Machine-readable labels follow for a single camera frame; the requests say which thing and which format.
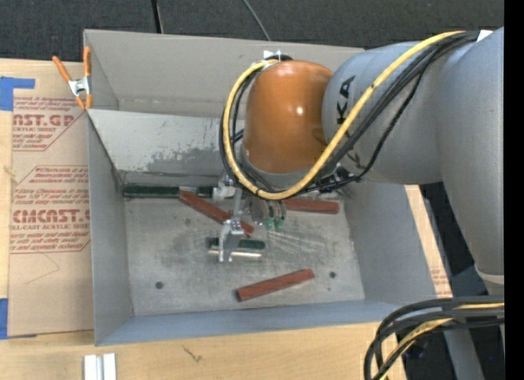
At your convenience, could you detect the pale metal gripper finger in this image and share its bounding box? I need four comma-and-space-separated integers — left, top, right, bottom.
227, 219, 244, 263
218, 222, 232, 264

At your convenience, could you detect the dark green flat block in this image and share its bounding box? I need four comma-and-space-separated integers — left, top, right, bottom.
122, 184, 182, 200
204, 236, 266, 260

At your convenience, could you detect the red-brown flat block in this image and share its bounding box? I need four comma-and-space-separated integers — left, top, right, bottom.
282, 197, 341, 215
178, 190, 255, 235
235, 268, 316, 303

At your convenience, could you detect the grey metal bin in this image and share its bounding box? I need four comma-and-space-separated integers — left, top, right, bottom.
83, 29, 454, 347

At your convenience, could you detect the brown cardboard board, red print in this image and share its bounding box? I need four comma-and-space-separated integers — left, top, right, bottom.
0, 57, 454, 339

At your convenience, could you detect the black cylinder on white bracket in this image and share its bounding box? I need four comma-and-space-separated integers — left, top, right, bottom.
178, 175, 237, 202

